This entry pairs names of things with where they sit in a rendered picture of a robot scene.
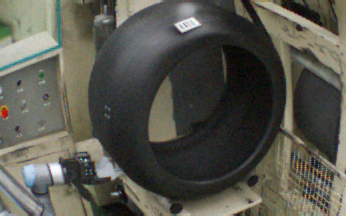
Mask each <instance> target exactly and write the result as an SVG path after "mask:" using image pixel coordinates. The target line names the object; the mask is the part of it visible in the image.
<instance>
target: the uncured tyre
mask: <svg viewBox="0 0 346 216"><path fill-rule="evenodd" d="M191 17H194V18H195V19H196V20H197V21H198V22H199V23H200V24H201V25H200V26H197V27H194V28H192V29H191V30H187V31H185V32H183V33H181V32H180V30H179V29H177V27H176V26H175V25H174V24H177V23H178V22H182V21H183V20H185V19H189V18H191ZM216 45H220V46H221V48H222V50H223V53H224V56H225V61H226V83H225V86H224V90H223V92H222V97H221V99H220V101H219V102H218V104H217V105H216V107H215V110H214V111H213V113H212V114H210V116H209V117H208V118H207V119H206V120H205V122H204V123H203V124H202V125H201V126H199V127H198V128H195V129H194V130H193V131H192V132H190V133H189V134H187V135H185V136H182V137H180V138H178V139H175V140H172V141H150V140H149V118H150V113H151V109H152V102H153V101H154V98H155V96H156V93H157V91H158V89H159V87H161V85H162V83H163V82H164V80H165V79H166V76H167V75H168V74H169V73H170V72H171V71H172V70H173V69H174V68H175V66H177V65H179V63H180V62H181V61H182V60H183V59H186V58H187V57H189V55H191V54H192V53H195V52H197V51H198V50H200V49H204V48H207V47H209V46H216ZM91 75H93V77H96V79H97V80H98V81H99V82H97V81H96V79H95V78H93V77H92V76H91ZM286 93H287V83H286V75H285V71H284V67H283V64H282V62H281V59H280V56H279V54H278V52H277V51H276V49H275V47H274V45H273V44H272V42H271V41H270V39H269V38H268V37H267V36H266V35H265V33H264V32H263V31H262V30H261V29H260V28H259V27H257V26H256V25H255V24H254V23H253V22H251V21H249V20H247V19H246V18H244V17H242V16H241V15H238V14H236V13H233V12H231V11H229V10H227V9H225V8H223V7H220V6H216V5H215V4H212V3H210V2H207V1H200V0H170V1H162V2H160V3H157V4H152V5H150V6H149V7H145V8H143V9H142V10H140V11H137V12H136V13H135V14H134V15H131V16H130V17H129V18H128V19H126V20H124V22H123V23H122V24H120V25H119V26H118V27H117V28H116V29H115V31H114V32H113V33H111V34H110V36H109V38H108V39H107V40H106V42H105V43H104V44H103V46H102V48H101V50H100V52H99V54H98V56H97V58H96V60H95V62H94V65H93V67H92V70H91V74H90V79H89V85H88V93H87V98H88V108H89V114H90V119H91V125H92V127H93V130H94V132H95V134H96V138H97V140H98V141H99V142H100V144H101V145H102V147H103V149H105V151H106V152H107V153H108V154H109V157H111V158H112V159H113V160H114V161H115V163H116V164H117V165H118V166H119V168H120V169H121V170H122V171H124V173H125V175H126V176H127V177H129V178H130V179H131V180H132V181H133V182H134V183H136V184H137V185H138V186H140V187H141V188H143V189H145V190H147V191H149V192H150V193H155V194H156V195H159V196H161V197H167V198H170V199H176V200H189V199H197V198H203V197H208V196H212V195H214V194H217V193H219V192H221V191H224V190H225V189H227V188H230V187H231V186H233V185H235V183H237V182H238V181H240V180H242V179H243V178H244V177H245V176H246V175H247V174H249V173H250V172H251V171H252V170H253V169H254V168H255V167H256V166H257V165H258V164H259V162H260V161H262V160H263V158H264V156H265V155H266V154H267V153H268V150H269V149H270V148H271V147H272V143H273V142H274V141H275V138H276V136H277V134H278V132H279V128H280V126H281V124H282V120H283V116H284V113H285V106H286ZM106 104H108V105H110V106H111V122H110V121H108V120H107V119H105V106H106Z"/></svg>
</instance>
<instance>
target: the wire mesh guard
mask: <svg viewBox="0 0 346 216"><path fill-rule="evenodd" d="M280 132H281V133H282V134H283V143H284V135H285V136H286V137H287V143H288V138H289V139H290V140H291V141H293V143H295V147H294V151H293V153H294V158H295V154H296V153H295V149H296V145H298V146H299V147H300V148H302V149H303V150H305V152H307V153H308V154H310V156H312V157H313V158H314V164H315V159H316V160H317V161H319V163H321V164H322V168H323V166H325V167H326V170H327V169H329V170H330V171H332V173H333V174H334V177H335V175H337V176H338V180H339V178H340V179H341V180H342V183H343V181H344V182H345V183H346V175H345V173H343V172H342V171H340V170H339V169H337V167H335V166H334V165H333V164H331V163H330V162H328V160H326V158H324V157H322V156H321V155H320V154H319V153H317V152H316V151H315V150H314V149H312V148H311V147H310V146H309V145H307V144H306V143H304V142H303V141H302V140H300V139H299V138H297V136H296V135H294V134H293V133H292V132H290V131H289V130H288V129H286V128H285V127H284V126H282V125H281V126H280V128H279V140H278V139H277V138H275V139H277V141H279V142H281V141H280ZM283 143H281V144H283ZM272 144H274V143H272ZM283 145H284V146H285V144H283ZM275 146H276V145H275V144H274V151H273V150H272V149H271V148H270V149H271V150H272V151H273V152H274V155H275V154H277V153H275ZM276 147H278V146H276ZM285 147H287V146H285ZM287 148H288V149H289V147H287ZM287 148H286V153H285V152H284V151H283V148H282V150H281V149H280V148H279V147H278V154H277V155H278V156H279V149H280V150H281V151H282V157H283V152H284V153H285V154H286V157H287V156H289V155H288V154H287ZM291 152H292V150H291V147H290V156H291ZM268 155H269V154H268ZM296 155H297V154H296ZM269 156H270V161H271V158H273V157H272V156H271V151H270V155H269ZM290 156H289V157H290ZM297 156H298V158H299V157H300V156H299V151H298V155H297ZM279 157H281V156H279ZM282 157H281V158H282ZM290 158H291V157H290ZM294 158H292V159H293V165H294ZM273 159H274V158H273ZM282 159H283V158H282ZM267 161H268V160H267V157H266V166H265V165H264V164H263V162H260V163H262V169H261V170H262V171H263V165H264V166H265V167H266V168H268V167H267ZM275 161H276V159H274V163H275ZM268 162H269V161H268ZM276 162H277V169H278V163H279V162H278V160H277V161H276ZM269 163H270V162H269ZM270 164H271V163H270ZM270 164H269V172H270V171H271V170H270ZM279 164H281V168H282V161H281V163H279ZM298 164H299V163H298V162H297V169H298ZM308 164H309V163H308ZM310 164H311V158H310ZM310 164H309V165H310ZM299 165H300V164H299ZM300 166H301V171H302V167H303V166H302V165H300ZM310 166H311V167H312V168H313V174H314V169H315V168H314V167H313V166H312V165H310ZM303 168H304V167H303ZM259 169H260V168H259V166H258V173H257V171H256V173H257V174H259ZM294 169H296V168H295V167H294ZM297 169H296V170H297ZM304 169H305V170H306V171H308V170H307V169H306V167H305V168H304ZM318 169H319V164H318V168H317V169H315V170H317V173H318V172H319V171H318ZM278 170H279V169H278ZM279 171H281V170H279ZM297 171H298V172H300V171H299V170H297ZM310 173H311V172H310V168H309V171H308V177H309V174H310ZM319 173H320V172H319ZM301 174H302V173H301V172H300V176H301ZM313 174H312V175H313ZM320 174H321V176H324V175H323V174H322V171H321V173H320ZM259 175H260V174H259ZM302 175H304V177H306V176H305V171H304V174H302ZM260 176H261V181H262V177H263V176H262V173H261V175H260ZM313 176H314V175H313ZM314 177H315V176H314ZM324 177H325V178H326V174H325V176H324ZM306 178H307V177H306ZM317 179H318V178H317V177H316V181H317ZM265 180H267V179H265V178H264V184H263V183H262V182H261V181H259V182H261V183H262V184H263V185H265ZM318 180H319V179H318ZM310 181H311V179H310ZM319 181H320V183H319V186H318V185H316V184H315V183H314V182H313V177H312V181H311V185H312V183H313V184H315V189H316V186H318V188H320V184H321V182H322V181H321V180H319ZM261 183H260V187H261ZM322 183H323V182H322ZM297 186H298V184H297ZM258 187H259V186H258ZM260 187H259V188H260ZM299 187H301V186H298V191H299ZM320 189H321V188H320ZM321 190H322V189H321ZM298 191H297V192H298ZM322 191H323V190H322ZM298 193H299V192H298ZM298 193H297V197H296V198H297V199H298V200H299V201H300V199H299V198H298ZM299 194H300V193H299ZM300 195H301V199H302V196H303V195H302V194H300ZM303 197H304V196H303ZM305 199H307V198H306V195H305ZM307 200H308V199H307ZM308 201H309V200H308ZM345 201H346V200H345ZM301 202H302V201H300V205H301ZM309 202H310V203H312V205H314V206H315V204H313V201H312V202H311V201H309ZM309 202H308V204H307V205H306V204H305V202H304V203H303V202H302V203H303V208H304V204H305V205H306V206H307V208H308V205H309ZM316 208H317V206H315V209H316Z"/></svg>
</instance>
